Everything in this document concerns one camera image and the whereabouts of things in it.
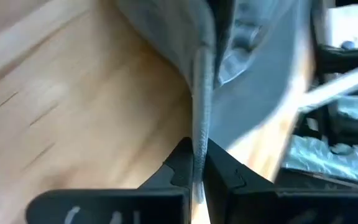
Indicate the black aluminium table frame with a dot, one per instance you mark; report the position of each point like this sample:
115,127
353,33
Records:
346,54

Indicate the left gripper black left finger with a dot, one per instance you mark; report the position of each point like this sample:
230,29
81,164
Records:
120,208

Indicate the grey denim baseball cap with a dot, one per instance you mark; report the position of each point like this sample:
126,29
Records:
259,93

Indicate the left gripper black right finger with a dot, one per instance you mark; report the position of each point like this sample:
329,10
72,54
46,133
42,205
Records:
275,208

